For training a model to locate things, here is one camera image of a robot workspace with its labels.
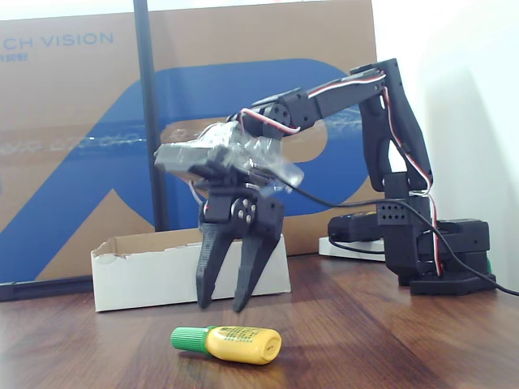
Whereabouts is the yellow bottle with green cap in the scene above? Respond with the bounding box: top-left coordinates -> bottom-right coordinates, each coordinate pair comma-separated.
169,324 -> 283,365

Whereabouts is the white open cardboard box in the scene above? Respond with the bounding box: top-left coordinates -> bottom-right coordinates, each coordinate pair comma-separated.
89,227 -> 292,313

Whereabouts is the webcam wrapped in clear tape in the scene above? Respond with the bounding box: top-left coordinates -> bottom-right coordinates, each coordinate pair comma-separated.
152,121 -> 305,191

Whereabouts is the black power adapter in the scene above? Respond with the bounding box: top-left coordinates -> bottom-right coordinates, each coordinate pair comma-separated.
327,212 -> 384,244

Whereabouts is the white power strip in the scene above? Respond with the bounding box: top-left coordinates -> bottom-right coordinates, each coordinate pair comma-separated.
318,236 -> 386,263

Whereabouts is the black metal pole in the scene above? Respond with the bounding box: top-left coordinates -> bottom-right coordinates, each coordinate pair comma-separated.
132,0 -> 170,233

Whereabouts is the large brown blue-printed carton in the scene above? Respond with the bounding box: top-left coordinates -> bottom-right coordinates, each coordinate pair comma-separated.
0,0 -> 384,283

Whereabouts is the black adapter cord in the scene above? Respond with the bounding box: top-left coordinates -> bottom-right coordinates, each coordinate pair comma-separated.
327,237 -> 386,255

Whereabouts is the thin black webcam cable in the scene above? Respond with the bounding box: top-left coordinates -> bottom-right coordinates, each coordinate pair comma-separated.
275,182 -> 519,297

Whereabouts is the black metal rail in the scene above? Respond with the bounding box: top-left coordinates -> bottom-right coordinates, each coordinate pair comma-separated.
0,275 -> 95,303

